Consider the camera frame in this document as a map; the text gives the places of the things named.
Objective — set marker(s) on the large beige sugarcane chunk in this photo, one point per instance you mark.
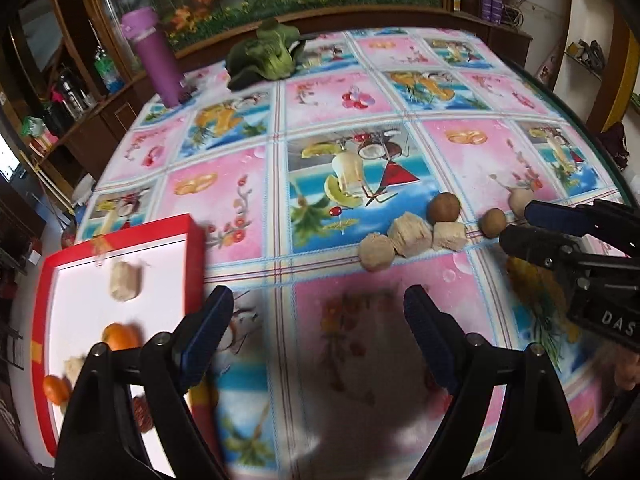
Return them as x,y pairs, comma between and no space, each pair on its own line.
376,252

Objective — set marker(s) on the purple bottles pair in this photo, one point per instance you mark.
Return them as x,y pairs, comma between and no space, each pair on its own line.
491,11

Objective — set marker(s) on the brown round longan fruit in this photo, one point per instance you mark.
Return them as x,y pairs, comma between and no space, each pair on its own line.
492,223

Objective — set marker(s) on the red white tray box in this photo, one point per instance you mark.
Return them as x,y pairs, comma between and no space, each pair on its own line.
73,304

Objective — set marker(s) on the brown round kiwi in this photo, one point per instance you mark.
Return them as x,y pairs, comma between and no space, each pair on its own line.
444,207

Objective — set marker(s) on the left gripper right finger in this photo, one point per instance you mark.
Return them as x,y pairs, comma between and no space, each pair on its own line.
437,334

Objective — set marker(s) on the green bok choy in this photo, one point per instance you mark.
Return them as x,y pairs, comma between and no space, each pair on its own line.
270,55

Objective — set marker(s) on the small beige cube chunk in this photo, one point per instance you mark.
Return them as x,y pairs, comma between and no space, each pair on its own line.
449,235

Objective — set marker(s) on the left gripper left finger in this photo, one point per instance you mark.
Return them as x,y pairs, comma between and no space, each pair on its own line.
198,335

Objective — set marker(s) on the round pale sugarcane piece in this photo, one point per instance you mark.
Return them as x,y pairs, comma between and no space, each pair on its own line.
518,199

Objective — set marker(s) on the fruit pattern tablecloth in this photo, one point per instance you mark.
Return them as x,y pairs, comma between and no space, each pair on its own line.
318,376

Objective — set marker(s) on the purple thermos bottle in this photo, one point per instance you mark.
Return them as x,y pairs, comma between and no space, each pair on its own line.
142,29

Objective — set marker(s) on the dark red date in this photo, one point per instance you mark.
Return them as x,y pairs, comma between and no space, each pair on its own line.
142,414

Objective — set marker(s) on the orange tangerine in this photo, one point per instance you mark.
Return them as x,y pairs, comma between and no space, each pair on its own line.
121,337
56,390

